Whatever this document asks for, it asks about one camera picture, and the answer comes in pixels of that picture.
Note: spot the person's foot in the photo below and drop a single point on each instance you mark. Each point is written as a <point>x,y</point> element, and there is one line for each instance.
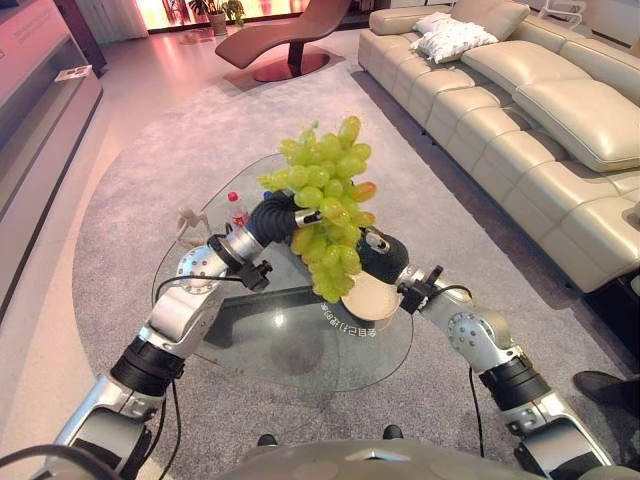
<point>607,392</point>

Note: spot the white textured pillow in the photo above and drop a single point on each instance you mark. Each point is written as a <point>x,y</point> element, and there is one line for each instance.
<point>450,37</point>

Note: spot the wooden mannequin figure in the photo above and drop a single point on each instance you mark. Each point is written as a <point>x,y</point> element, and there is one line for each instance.
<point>190,222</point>

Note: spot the paper leaflet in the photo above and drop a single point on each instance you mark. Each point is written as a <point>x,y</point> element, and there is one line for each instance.
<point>72,73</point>

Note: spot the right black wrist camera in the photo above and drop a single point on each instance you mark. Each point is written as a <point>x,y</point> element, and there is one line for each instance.
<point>417,292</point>

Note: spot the grey robot torso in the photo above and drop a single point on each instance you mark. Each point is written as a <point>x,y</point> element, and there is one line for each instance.
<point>380,462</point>

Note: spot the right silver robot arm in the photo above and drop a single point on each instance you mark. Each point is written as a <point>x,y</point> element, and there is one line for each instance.
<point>480,335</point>

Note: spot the long low media cabinet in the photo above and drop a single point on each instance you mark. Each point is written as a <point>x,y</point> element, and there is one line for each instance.
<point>35,125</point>

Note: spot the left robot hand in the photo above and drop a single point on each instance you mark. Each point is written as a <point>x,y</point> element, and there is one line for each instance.
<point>270,222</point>

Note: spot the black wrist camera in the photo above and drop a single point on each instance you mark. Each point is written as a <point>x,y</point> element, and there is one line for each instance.
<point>257,276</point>
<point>417,292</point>

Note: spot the right dark robot foot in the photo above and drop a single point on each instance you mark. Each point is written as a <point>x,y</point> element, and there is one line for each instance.
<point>392,431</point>

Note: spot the dark robot foot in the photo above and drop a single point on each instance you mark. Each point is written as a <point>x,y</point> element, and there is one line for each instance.
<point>266,440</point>
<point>392,431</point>

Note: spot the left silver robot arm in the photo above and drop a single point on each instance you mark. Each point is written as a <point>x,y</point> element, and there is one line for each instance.
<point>185,300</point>

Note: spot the beige round plate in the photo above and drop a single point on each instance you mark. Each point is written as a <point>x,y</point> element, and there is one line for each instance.
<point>371,300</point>

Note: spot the brown lounge chair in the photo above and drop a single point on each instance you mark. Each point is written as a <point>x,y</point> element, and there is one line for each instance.
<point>280,40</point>

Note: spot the beige leather sofa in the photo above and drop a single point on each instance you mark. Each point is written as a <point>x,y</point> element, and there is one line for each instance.
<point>525,125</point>

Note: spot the potted green plant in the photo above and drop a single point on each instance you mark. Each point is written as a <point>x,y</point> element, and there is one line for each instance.
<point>220,12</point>

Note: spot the glass coffee table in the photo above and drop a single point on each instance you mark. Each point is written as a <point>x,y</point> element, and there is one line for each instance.
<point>300,350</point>

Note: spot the left dark robot foot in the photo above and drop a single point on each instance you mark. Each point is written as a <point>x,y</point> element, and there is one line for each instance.
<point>266,440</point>

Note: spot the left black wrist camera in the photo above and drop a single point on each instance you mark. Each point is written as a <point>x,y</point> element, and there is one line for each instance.
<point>257,276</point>

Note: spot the grey rug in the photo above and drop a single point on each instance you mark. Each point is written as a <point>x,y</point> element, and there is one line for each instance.
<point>150,200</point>

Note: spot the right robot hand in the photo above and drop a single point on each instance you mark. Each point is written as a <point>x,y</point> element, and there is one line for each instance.
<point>384,257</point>

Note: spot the white chair frame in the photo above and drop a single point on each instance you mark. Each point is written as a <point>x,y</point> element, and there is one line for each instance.
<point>562,10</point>

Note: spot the green grape bunch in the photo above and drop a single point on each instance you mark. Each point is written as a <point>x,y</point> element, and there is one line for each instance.
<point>325,200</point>

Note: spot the red-capped plastic bottle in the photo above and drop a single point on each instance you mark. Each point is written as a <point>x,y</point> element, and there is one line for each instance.
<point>238,210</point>

